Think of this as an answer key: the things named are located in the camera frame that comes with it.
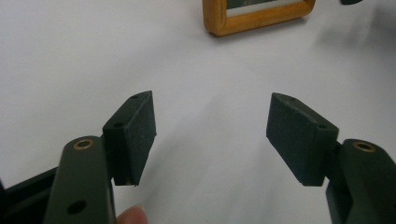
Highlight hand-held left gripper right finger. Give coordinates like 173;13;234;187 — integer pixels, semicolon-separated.
265;91;340;188

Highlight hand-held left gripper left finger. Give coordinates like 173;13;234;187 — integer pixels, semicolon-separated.
102;90;158;188

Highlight wooden picture frame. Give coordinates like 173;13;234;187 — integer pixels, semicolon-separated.
202;0;317;37

